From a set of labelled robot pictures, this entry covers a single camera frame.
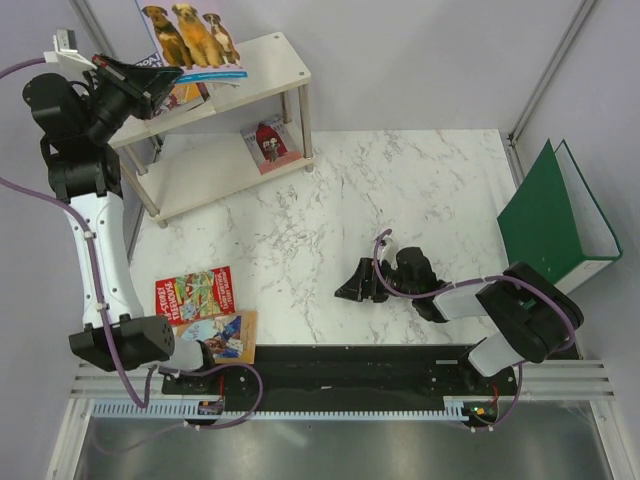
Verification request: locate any white slotted cable duct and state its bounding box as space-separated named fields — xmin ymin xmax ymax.
xmin=91 ymin=399 xmax=469 ymax=422

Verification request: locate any green lever arch binder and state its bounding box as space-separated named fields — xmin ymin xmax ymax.
xmin=497 ymin=141 xmax=623 ymax=294

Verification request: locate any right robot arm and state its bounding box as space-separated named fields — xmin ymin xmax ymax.
xmin=334 ymin=247 xmax=584 ymax=394

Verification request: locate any aluminium frame post right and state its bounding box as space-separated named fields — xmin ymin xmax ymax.
xmin=506 ymin=0 xmax=600 ymax=148

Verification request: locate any white two-tier shelf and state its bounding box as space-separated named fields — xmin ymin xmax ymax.
xmin=111 ymin=32 xmax=314 ymax=228

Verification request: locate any pink book on shelf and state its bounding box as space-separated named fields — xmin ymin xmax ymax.
xmin=241 ymin=115 xmax=303 ymax=175

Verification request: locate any Roald Dahl purple book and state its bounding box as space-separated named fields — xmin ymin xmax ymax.
xmin=135 ymin=52 xmax=208 ymax=117

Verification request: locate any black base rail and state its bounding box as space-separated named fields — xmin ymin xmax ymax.
xmin=162 ymin=345 xmax=516 ymax=410

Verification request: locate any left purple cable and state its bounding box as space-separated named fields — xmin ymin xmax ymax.
xmin=0 ymin=57 xmax=266 ymax=454

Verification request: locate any orange illustrated book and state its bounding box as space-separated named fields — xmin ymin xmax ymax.
xmin=175 ymin=310 xmax=258 ymax=365

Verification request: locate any aluminium frame post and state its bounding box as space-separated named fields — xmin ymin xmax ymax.
xmin=68 ymin=0 xmax=121 ymax=61
xmin=506 ymin=0 xmax=600 ymax=148

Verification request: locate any dog picture book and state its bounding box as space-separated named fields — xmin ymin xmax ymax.
xmin=136 ymin=0 xmax=248 ymax=84

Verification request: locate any Jane Eyre blue book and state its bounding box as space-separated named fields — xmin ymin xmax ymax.
xmin=149 ymin=82 xmax=217 ymax=121

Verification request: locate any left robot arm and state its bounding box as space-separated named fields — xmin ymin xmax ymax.
xmin=22 ymin=55 xmax=220 ymax=393

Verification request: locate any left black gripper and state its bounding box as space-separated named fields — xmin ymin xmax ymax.
xmin=84 ymin=53 xmax=184 ymax=142

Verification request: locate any aluminium frame post left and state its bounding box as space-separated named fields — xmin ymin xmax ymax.
xmin=68 ymin=0 xmax=121 ymax=61

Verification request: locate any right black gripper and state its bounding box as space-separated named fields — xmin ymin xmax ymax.
xmin=334 ymin=258 xmax=416 ymax=303

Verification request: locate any red Treehouse book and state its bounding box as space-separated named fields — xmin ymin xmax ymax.
xmin=154 ymin=266 xmax=236 ymax=326

